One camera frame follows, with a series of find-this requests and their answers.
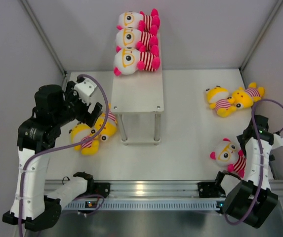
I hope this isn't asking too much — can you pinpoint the yellow plush centre left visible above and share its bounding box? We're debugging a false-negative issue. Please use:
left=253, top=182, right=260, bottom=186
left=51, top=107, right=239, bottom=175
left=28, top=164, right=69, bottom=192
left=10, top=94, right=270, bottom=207
left=69, top=123, right=100, bottom=156

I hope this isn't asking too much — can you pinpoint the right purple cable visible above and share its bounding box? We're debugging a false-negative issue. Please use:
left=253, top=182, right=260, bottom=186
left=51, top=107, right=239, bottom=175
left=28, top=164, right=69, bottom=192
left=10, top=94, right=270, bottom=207
left=224, top=98, right=283, bottom=227

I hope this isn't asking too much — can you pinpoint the white two-tier shelf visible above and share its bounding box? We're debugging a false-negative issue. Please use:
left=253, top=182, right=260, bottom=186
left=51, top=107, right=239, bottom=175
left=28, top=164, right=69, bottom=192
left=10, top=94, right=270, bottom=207
left=111, top=68, right=164, bottom=145

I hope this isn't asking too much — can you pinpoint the yellow plush right front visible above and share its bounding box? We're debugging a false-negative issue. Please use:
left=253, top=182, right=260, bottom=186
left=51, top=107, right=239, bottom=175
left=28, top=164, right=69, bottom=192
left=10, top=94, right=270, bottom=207
left=205, top=85, right=237, bottom=118

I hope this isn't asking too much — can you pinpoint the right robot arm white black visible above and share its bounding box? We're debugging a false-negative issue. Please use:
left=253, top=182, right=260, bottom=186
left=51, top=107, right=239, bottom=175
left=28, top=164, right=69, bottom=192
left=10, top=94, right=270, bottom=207
left=213, top=115, right=283, bottom=228

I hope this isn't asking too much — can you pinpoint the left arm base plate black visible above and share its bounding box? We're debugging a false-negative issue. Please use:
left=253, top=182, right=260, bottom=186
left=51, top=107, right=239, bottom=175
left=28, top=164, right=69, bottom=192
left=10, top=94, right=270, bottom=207
left=92, top=182, right=111, bottom=198

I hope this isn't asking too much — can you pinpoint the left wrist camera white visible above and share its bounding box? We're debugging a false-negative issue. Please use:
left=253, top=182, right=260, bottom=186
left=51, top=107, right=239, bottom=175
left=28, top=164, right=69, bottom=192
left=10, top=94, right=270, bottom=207
left=74, top=77, right=97, bottom=105

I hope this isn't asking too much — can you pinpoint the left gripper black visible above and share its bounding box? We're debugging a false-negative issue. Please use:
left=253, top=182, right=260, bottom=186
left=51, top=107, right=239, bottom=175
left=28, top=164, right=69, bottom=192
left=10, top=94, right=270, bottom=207
left=52, top=81, right=101, bottom=127

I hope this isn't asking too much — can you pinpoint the purple cable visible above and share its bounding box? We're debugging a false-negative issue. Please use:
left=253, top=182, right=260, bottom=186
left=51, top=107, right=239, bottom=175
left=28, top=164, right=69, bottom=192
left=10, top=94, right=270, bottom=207
left=17, top=74, right=109, bottom=237
left=224, top=98, right=283, bottom=227

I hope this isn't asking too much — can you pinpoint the white slotted cable duct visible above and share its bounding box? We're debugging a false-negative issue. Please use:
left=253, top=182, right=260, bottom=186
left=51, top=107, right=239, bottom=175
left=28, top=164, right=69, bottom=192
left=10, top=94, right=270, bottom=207
left=62, top=200, right=218, bottom=211

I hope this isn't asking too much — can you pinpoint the white plush pink striped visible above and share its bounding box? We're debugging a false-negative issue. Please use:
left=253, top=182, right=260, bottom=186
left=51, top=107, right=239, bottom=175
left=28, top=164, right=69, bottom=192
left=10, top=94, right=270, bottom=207
left=116, top=8, right=161, bottom=32
left=116, top=25, right=159, bottom=52

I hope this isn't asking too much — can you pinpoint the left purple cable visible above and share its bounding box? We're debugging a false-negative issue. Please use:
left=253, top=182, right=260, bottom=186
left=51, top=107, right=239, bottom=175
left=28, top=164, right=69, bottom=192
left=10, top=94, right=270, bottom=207
left=17, top=74, right=109, bottom=237

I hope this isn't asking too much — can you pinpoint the aluminium front rail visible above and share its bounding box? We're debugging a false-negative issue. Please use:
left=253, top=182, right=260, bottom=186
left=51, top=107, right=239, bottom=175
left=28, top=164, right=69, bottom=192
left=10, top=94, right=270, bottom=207
left=45, top=180, right=283, bottom=198

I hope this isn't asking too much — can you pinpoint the yellow plush right back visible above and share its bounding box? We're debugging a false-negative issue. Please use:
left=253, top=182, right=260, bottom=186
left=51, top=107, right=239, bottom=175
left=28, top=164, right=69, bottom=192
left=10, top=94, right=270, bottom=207
left=232, top=82, right=265, bottom=110

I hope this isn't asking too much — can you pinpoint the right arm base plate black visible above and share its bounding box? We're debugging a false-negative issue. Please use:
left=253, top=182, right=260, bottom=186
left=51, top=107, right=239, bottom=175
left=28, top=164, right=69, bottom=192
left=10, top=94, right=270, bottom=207
left=198, top=182, right=226, bottom=198

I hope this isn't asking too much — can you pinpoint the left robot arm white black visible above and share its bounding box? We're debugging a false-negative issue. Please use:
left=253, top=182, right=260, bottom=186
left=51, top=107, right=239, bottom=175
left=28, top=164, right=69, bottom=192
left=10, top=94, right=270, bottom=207
left=2, top=74, right=108, bottom=236

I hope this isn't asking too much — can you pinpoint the yellow plush striped top left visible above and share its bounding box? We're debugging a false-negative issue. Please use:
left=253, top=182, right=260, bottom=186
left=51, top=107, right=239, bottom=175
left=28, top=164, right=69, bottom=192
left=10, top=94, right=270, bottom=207
left=91, top=103, right=117, bottom=142

